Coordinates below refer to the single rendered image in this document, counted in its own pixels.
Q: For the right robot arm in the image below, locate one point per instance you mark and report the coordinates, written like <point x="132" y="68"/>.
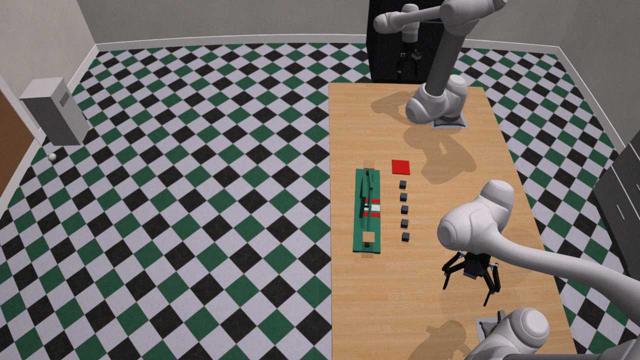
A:
<point x="442" y="98"/>

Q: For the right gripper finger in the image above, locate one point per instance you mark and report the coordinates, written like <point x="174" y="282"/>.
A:
<point x="400" y="65"/>
<point x="416" y="67"/>

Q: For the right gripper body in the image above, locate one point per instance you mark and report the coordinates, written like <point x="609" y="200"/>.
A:
<point x="408" y="47"/>

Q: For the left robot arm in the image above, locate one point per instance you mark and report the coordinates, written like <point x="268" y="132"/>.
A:
<point x="476" y="227"/>

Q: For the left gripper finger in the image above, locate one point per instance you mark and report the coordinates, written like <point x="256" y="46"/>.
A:
<point x="493" y="287"/>
<point x="448" y="270"/>

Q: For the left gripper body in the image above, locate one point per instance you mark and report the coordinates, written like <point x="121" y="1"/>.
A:
<point x="483" y="258"/>

